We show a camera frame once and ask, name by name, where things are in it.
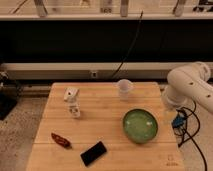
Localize black object at left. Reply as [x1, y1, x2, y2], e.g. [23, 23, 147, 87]
[0, 71, 21, 121]

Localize black smartphone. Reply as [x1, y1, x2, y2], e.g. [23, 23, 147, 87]
[80, 141, 107, 166]

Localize blue connector box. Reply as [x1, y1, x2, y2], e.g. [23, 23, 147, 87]
[172, 114, 185, 128]

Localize white spray bottle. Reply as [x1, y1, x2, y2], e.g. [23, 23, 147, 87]
[64, 87, 81, 118]

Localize clear plastic cup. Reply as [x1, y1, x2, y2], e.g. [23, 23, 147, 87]
[117, 79, 133, 100]

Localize black hanging cable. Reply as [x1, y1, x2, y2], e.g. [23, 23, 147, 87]
[110, 10, 145, 79]

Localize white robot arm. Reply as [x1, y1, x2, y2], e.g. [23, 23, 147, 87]
[162, 62, 213, 114]

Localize green bowl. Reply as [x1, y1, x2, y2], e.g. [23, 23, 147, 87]
[123, 109, 158, 144]

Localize red chili pepper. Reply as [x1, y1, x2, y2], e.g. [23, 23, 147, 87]
[51, 133, 71, 148]

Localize black cables beside table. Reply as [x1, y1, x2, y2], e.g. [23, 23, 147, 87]
[173, 100, 209, 171]

